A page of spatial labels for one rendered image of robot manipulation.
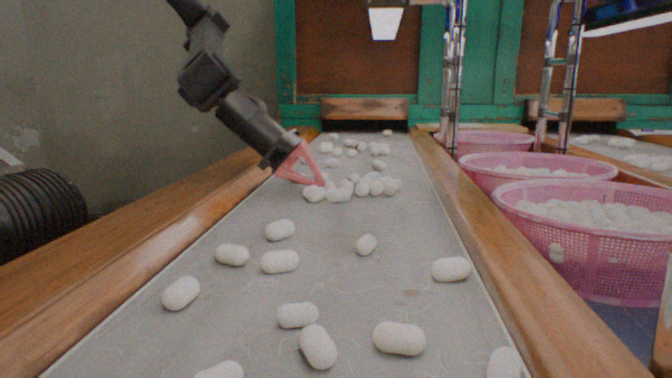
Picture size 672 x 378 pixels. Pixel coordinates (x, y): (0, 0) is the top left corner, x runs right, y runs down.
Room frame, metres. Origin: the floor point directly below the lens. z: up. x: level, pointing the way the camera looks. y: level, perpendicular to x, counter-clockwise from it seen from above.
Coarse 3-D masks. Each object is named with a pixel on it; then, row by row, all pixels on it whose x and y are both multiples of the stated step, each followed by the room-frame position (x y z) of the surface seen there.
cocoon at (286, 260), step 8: (264, 256) 0.40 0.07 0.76; (272, 256) 0.40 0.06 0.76; (280, 256) 0.40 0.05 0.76; (288, 256) 0.40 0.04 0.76; (296, 256) 0.41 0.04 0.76; (264, 264) 0.40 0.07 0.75; (272, 264) 0.39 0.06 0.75; (280, 264) 0.40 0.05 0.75; (288, 264) 0.40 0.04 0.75; (296, 264) 0.40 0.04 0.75; (272, 272) 0.40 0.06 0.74; (280, 272) 0.40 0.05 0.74
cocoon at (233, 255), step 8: (224, 248) 0.42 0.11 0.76; (232, 248) 0.42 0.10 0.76; (240, 248) 0.42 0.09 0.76; (216, 256) 0.42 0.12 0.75; (224, 256) 0.42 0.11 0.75; (232, 256) 0.41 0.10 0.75; (240, 256) 0.41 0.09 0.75; (248, 256) 0.42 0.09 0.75; (232, 264) 0.42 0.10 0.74; (240, 264) 0.42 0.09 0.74
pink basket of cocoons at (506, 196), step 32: (512, 192) 0.66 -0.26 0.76; (544, 192) 0.68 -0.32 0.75; (576, 192) 0.68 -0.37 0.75; (608, 192) 0.67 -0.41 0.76; (640, 192) 0.64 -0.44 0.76; (544, 224) 0.49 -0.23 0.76; (576, 224) 0.46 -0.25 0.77; (544, 256) 0.50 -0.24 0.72; (576, 256) 0.47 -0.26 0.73; (608, 256) 0.46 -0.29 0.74; (640, 256) 0.44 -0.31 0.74; (576, 288) 0.48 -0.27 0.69; (608, 288) 0.47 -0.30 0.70; (640, 288) 0.45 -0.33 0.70
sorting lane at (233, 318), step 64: (256, 192) 0.73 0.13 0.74; (192, 256) 0.45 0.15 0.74; (256, 256) 0.45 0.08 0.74; (320, 256) 0.45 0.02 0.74; (384, 256) 0.45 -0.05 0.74; (448, 256) 0.45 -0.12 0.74; (128, 320) 0.32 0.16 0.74; (192, 320) 0.32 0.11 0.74; (256, 320) 0.32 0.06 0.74; (320, 320) 0.31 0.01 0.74; (384, 320) 0.32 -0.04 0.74; (448, 320) 0.32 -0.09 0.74
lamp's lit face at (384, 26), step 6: (372, 12) 0.88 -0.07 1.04; (378, 12) 0.88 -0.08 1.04; (384, 12) 0.88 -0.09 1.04; (390, 12) 0.88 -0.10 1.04; (396, 12) 0.88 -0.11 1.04; (372, 18) 0.96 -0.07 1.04; (378, 18) 0.96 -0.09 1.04; (384, 18) 0.96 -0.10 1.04; (390, 18) 0.96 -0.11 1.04; (396, 18) 0.96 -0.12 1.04; (372, 24) 1.06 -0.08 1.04; (378, 24) 1.06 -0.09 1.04; (384, 24) 1.06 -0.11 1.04; (390, 24) 1.06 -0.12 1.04; (396, 24) 1.06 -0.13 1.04; (378, 30) 1.18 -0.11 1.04; (384, 30) 1.18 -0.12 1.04; (390, 30) 1.18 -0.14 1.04; (378, 36) 1.33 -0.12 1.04; (384, 36) 1.33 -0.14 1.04; (390, 36) 1.33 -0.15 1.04
